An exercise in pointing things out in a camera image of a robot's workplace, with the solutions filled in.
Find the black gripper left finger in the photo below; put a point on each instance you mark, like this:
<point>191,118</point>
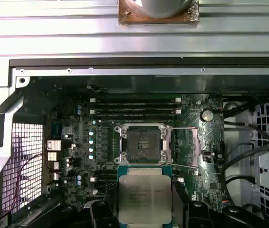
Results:
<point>101,216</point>

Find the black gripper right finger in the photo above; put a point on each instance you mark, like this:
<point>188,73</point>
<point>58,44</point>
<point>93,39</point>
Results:
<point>196,218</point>

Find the CPU with silver top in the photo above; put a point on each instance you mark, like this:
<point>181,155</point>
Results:
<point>145,197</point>

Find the metal socket cover frame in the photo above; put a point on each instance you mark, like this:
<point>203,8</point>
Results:
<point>197,148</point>

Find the RAM slot with white clips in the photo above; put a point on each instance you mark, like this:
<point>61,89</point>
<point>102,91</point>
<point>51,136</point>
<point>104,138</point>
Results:
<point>134,111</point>
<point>134,100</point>
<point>104,179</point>

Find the RAM slot with black clips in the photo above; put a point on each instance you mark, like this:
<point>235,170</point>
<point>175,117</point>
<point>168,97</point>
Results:
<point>106,173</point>
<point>134,106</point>
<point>134,116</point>

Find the CPU socket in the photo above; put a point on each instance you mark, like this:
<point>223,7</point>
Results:
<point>144,145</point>

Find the green motherboard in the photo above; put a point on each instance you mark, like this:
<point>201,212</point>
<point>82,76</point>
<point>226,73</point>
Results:
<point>208,171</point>

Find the small blue-topped capacitor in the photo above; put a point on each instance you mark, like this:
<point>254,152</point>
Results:
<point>91,141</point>
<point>91,133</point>
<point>91,156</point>
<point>91,149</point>

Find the silver I/O port block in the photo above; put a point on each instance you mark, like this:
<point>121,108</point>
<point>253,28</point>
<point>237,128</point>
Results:
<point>53,145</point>
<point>53,156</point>

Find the blue I/O connector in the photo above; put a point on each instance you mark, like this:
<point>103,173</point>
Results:
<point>57,129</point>

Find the round silver coin battery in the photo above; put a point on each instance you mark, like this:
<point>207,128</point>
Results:
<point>207,114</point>

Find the black open PC case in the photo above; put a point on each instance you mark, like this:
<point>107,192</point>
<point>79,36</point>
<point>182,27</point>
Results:
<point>134,62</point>

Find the square brown mounting plate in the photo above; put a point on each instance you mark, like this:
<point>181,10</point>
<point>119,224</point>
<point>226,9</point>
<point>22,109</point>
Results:
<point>125,16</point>

